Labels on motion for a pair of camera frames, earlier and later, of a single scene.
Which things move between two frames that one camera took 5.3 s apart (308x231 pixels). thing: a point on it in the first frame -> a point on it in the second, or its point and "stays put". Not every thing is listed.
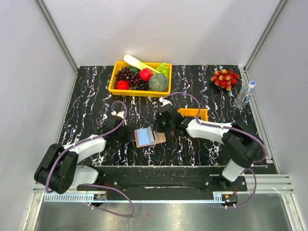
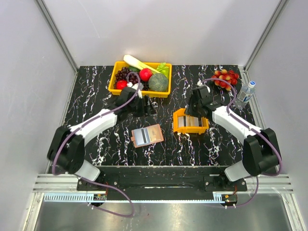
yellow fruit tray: (141, 79) stays put
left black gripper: (129, 136) -> (145, 110)
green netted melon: (158, 82) stays put
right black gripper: (159, 127) -> (189, 110)
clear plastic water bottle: (245, 95) stays put
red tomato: (122, 84) stays put
